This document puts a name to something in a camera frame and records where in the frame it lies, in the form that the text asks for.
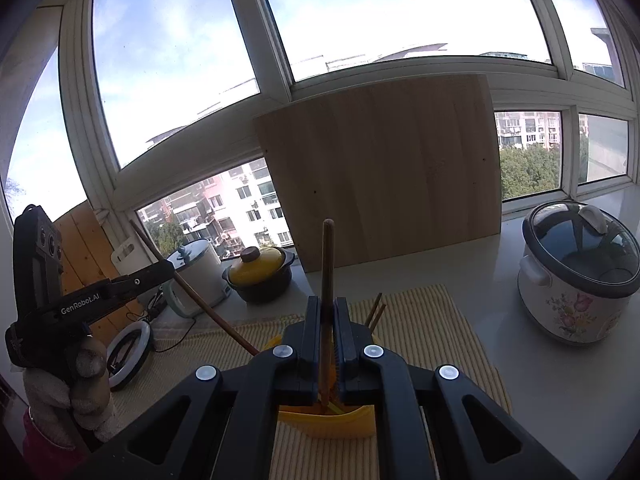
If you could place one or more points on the white plastic cutting board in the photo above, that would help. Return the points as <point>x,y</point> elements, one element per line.
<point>127,260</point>

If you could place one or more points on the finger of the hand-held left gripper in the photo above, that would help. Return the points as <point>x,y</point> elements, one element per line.
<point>150,275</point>

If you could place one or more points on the large wooden board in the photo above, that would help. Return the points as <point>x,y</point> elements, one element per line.
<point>380,170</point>

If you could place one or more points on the yellow striped cloth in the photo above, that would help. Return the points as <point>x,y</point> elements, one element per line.
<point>425,330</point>

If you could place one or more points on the black pot with yellow lid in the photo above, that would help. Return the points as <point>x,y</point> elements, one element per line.
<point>260,285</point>

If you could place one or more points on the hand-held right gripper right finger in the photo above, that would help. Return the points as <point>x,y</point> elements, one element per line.
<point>341,340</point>

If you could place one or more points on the floral white rice cooker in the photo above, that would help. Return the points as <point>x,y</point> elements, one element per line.
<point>565,310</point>

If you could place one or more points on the white window frame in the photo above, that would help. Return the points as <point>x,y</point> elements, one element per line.
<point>270,35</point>

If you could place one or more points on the brown wooden chopstick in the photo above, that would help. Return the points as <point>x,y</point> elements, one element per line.
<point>215,310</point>
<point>380,312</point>
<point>375,305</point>
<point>327,270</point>

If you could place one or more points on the pine wood panel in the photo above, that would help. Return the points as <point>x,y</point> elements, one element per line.
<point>82,240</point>

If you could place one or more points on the person's left hand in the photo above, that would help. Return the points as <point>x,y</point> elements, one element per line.
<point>90,375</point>

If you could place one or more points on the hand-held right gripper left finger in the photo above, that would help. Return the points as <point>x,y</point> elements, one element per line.
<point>312,340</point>

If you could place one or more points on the white and teal electric cooker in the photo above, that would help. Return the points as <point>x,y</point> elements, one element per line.
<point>205,260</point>

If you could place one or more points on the yellow plastic container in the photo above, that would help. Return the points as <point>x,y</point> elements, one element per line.
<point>325,422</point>

